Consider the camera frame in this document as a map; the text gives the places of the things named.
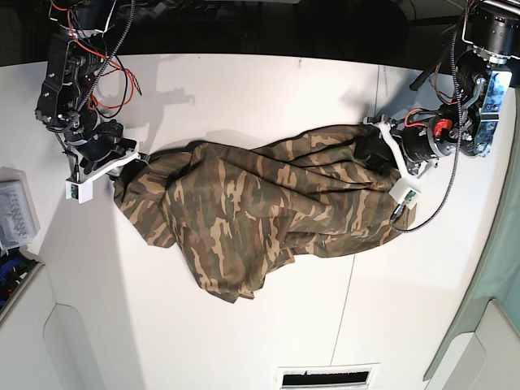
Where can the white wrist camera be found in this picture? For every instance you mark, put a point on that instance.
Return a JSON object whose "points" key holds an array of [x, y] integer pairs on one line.
{"points": [[405, 193], [81, 192]]}

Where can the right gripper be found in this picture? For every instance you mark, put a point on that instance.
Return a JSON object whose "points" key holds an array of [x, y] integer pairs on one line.
{"points": [[100, 145]]}

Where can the clear plastic screw box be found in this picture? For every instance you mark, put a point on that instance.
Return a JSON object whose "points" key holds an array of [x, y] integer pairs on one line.
{"points": [[19, 222]]}

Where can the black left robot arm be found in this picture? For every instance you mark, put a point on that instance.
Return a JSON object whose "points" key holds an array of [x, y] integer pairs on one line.
{"points": [[481, 42]]}

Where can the camouflage t-shirt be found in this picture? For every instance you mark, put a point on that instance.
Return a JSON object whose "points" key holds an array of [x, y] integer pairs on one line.
{"points": [[238, 214]]}

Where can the white slotted table vent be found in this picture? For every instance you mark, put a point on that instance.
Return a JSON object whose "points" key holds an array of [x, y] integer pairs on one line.
{"points": [[327, 377]]}

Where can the grey tray with blue items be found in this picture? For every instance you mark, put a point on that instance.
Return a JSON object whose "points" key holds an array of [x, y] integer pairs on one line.
{"points": [[18, 269]]}

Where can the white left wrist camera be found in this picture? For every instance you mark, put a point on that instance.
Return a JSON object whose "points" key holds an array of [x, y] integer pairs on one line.
{"points": [[405, 193]]}

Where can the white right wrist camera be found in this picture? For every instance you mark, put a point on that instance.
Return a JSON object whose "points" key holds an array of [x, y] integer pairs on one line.
{"points": [[81, 192]]}

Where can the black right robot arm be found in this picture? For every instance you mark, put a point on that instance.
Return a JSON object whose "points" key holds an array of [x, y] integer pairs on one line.
{"points": [[78, 58]]}

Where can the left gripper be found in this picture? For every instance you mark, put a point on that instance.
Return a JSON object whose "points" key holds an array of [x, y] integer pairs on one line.
{"points": [[391, 144]]}

